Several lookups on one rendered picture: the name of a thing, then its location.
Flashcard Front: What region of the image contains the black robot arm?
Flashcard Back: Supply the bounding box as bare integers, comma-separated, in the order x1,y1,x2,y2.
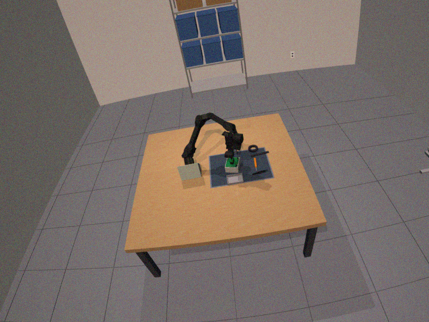
181,112,244,165

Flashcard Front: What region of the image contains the dark blue mat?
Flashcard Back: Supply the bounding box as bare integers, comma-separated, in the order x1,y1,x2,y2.
209,147,275,188

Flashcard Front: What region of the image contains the green circuit board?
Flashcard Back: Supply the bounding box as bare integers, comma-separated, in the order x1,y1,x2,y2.
225,157,239,167

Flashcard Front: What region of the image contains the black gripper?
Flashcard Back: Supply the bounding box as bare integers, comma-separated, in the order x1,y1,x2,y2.
224,141,234,159

